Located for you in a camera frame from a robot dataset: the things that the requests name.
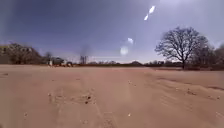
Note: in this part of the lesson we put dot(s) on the large bare tree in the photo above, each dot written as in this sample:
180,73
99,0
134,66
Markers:
181,43

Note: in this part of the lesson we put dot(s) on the reddish brown dirt ground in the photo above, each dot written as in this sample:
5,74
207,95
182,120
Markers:
110,93

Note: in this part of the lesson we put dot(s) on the small bare tree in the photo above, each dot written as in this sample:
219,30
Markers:
83,59

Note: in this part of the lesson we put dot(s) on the bare trees with bushes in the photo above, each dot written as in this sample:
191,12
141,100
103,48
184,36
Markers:
213,58

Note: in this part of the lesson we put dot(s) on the group of bare trees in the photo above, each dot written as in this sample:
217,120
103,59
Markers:
20,55

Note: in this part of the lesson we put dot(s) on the distant tree line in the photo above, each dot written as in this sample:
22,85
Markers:
116,63

